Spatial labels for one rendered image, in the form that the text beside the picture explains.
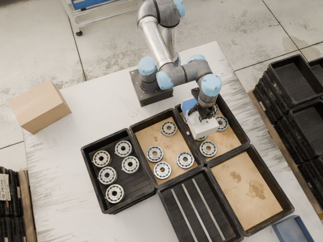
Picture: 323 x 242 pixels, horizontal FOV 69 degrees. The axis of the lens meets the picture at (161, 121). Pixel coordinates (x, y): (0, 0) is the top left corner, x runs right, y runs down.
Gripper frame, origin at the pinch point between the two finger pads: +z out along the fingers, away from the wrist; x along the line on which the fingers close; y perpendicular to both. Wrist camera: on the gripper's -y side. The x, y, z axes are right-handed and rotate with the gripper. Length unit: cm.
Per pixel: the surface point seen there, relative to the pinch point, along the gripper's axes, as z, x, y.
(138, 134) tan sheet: 27.9, -32.9, -10.7
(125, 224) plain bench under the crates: 40, -58, 36
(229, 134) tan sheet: 27.6, 19.9, 8.8
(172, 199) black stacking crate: 28, -27, 33
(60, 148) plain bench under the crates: 41, -86, -24
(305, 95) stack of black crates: 62, 106, -8
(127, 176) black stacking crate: 28, -47, 12
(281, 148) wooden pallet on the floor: 96, 84, 21
